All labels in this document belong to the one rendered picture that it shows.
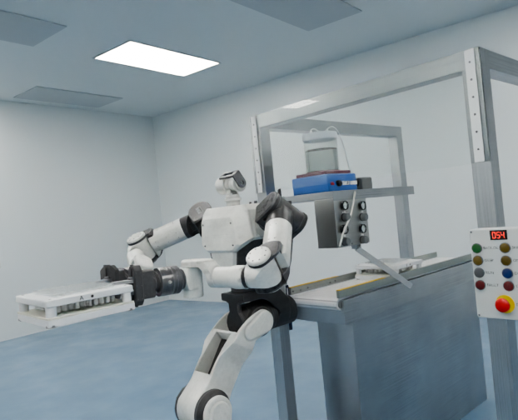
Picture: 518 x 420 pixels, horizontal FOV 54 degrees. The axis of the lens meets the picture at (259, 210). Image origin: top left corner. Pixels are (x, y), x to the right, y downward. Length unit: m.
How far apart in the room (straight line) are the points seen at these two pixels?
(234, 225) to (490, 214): 0.82
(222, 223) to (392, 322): 1.06
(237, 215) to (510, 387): 1.00
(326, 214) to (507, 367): 0.85
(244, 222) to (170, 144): 6.27
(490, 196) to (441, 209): 3.89
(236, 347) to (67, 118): 5.97
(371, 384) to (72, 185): 5.64
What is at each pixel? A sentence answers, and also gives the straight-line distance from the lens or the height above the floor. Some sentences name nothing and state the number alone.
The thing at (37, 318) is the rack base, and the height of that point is 0.99.
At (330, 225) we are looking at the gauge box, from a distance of 2.06.
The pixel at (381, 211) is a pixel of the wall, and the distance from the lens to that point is 5.80.
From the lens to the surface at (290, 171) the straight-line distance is 2.10.
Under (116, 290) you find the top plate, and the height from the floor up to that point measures 1.04.
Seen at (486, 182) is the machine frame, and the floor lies 1.24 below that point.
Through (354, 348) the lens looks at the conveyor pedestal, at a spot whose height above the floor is 0.60.
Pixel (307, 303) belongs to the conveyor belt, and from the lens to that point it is 2.23.
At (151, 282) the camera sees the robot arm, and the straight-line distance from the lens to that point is 1.57.
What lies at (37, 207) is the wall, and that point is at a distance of 7.05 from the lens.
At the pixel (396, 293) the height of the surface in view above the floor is 0.78.
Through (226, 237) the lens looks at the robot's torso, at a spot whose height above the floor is 1.14.
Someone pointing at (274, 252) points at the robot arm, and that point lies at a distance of 1.49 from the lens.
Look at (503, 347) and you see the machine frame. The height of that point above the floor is 0.74.
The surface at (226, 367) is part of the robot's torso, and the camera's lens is 1.83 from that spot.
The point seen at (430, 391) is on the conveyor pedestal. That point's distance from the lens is 2.85.
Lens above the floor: 1.21
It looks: level
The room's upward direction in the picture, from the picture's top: 6 degrees counter-clockwise
